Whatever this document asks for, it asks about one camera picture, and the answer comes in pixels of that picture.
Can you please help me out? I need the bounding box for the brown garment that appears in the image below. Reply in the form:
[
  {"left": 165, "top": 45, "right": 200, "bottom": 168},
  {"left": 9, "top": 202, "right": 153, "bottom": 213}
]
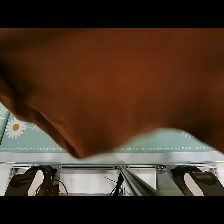
[{"left": 0, "top": 28, "right": 224, "bottom": 160}]

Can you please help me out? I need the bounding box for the silver frame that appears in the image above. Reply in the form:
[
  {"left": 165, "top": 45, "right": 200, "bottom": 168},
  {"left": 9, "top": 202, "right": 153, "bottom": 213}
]
[{"left": 0, "top": 150, "right": 224, "bottom": 197}]

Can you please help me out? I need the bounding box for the black cable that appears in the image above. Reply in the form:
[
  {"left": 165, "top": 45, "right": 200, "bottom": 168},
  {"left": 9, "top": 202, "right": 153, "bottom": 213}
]
[{"left": 104, "top": 172, "right": 126, "bottom": 197}]

